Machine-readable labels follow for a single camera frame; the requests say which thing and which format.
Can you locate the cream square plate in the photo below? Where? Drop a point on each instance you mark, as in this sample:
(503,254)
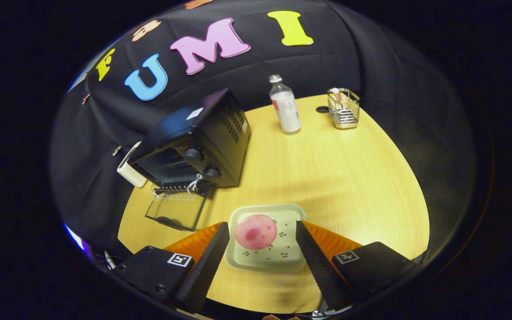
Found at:
(278,262)

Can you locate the white bread toaster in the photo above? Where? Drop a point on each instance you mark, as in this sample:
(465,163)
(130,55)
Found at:
(128,172)

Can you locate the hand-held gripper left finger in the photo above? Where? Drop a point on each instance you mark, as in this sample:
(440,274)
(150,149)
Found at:
(205,266)

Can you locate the pink cloth clip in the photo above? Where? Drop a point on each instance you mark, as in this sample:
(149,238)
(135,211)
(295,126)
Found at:
(86,98)

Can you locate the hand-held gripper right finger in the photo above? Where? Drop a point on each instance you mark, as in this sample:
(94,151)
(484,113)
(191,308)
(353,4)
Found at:
(318,266)

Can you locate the black toaster oven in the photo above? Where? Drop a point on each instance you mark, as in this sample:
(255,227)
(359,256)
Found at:
(220,133)

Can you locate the black backdrop cloth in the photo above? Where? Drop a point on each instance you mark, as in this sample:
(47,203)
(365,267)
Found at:
(327,62)

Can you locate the pink round food slice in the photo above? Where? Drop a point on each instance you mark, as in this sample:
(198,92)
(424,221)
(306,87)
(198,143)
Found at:
(256,231)

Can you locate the black round table grommet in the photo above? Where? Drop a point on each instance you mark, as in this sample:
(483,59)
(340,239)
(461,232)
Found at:
(322,109)

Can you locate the silver cloth clip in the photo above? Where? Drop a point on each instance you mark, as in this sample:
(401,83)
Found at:
(117,150)

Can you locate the small stick in basket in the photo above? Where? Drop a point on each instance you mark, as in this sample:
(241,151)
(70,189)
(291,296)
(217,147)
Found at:
(336,93)

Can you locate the clear plastic bottle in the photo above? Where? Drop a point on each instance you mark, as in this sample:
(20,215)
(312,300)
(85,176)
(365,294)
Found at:
(286,113)

